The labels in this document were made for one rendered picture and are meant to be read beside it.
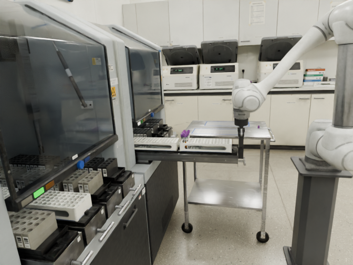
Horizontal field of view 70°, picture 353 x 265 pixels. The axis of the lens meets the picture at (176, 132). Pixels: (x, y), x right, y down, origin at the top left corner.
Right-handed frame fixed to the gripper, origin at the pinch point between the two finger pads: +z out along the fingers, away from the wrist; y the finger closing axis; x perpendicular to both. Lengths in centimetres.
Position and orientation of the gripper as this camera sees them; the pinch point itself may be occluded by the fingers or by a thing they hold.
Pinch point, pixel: (240, 152)
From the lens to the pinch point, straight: 149.5
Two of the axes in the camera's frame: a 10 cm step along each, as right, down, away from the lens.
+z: 0.5, 9.6, 2.7
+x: 9.8, 0.1, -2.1
